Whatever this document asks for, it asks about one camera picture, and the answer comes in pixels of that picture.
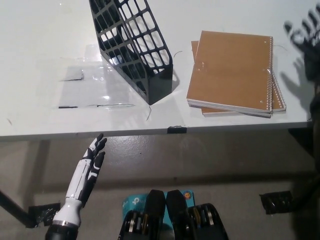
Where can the white and black left hand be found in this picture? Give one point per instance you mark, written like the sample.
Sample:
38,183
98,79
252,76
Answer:
86,172

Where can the black and white right hand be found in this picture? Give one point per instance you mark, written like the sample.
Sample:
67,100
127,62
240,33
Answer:
312,45

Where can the brown spiral notebook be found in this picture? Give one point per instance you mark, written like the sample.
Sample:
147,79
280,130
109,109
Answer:
230,70
278,98

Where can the black lattice book holder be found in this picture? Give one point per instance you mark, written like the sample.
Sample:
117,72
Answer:
160,87

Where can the grey table leg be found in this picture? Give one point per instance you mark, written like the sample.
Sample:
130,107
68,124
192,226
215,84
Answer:
41,162

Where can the teal router box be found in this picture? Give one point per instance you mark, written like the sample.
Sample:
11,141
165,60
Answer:
133,201

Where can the black floor plate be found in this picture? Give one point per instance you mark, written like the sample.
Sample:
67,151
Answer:
277,202
43,212

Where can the clear plastic sheet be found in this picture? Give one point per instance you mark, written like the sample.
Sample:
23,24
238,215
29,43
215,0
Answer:
100,90

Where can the grey paper patch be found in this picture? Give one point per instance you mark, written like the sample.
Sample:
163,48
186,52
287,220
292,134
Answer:
72,73

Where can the black table edge clip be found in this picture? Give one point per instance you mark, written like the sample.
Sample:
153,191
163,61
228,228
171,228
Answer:
177,129

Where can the black robot legs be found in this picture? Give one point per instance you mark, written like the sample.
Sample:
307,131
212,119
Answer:
175,225

